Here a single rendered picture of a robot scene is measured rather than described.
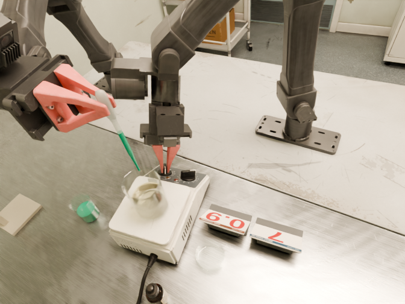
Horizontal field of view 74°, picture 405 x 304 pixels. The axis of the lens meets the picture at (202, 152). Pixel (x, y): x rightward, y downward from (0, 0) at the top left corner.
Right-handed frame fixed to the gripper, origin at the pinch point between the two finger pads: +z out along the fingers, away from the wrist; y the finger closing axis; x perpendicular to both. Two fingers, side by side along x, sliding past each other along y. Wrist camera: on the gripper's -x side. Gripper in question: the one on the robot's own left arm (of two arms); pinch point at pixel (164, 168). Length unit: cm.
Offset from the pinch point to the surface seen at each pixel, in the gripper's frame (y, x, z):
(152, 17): 4, 215, -51
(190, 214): 4.2, -10.1, 5.3
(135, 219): -6.1, -11.6, 4.7
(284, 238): 20.5, -17.2, 7.0
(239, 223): 13.6, -12.0, 6.8
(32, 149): -35.4, 26.7, 4.9
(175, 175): 2.3, -0.8, 1.4
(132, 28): -12, 197, -40
